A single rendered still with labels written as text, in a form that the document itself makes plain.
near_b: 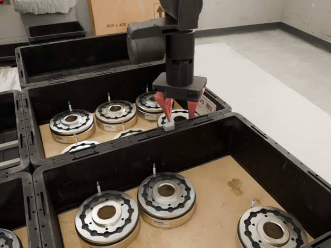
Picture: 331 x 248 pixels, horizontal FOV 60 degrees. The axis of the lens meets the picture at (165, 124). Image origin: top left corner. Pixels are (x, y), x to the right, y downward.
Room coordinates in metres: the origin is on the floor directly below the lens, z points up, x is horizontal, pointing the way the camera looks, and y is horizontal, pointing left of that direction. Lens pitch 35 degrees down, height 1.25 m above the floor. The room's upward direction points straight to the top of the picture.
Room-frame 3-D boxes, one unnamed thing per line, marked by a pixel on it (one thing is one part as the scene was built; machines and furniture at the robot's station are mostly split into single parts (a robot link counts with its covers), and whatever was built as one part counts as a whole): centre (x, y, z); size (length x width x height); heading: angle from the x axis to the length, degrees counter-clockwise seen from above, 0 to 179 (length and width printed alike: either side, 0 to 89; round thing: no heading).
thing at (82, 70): (0.83, 0.23, 0.87); 0.40 x 0.30 x 0.11; 116
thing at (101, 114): (0.61, 0.13, 0.86); 0.10 x 0.10 x 0.01
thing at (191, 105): (0.53, -0.04, 0.93); 0.07 x 0.07 x 0.09; 71
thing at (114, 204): (0.30, 0.10, 0.86); 0.05 x 0.05 x 0.01
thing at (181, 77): (0.54, -0.03, 1.00); 0.10 x 0.07 x 0.07; 71
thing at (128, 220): (0.30, 0.10, 0.86); 0.10 x 0.10 x 0.01
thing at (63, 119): (0.57, 0.23, 0.86); 0.05 x 0.05 x 0.01
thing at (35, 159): (0.56, 0.10, 0.92); 0.40 x 0.30 x 0.02; 116
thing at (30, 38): (2.16, 0.82, 0.37); 0.42 x 0.34 x 0.46; 108
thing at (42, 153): (0.56, 0.10, 0.87); 0.40 x 0.30 x 0.11; 116
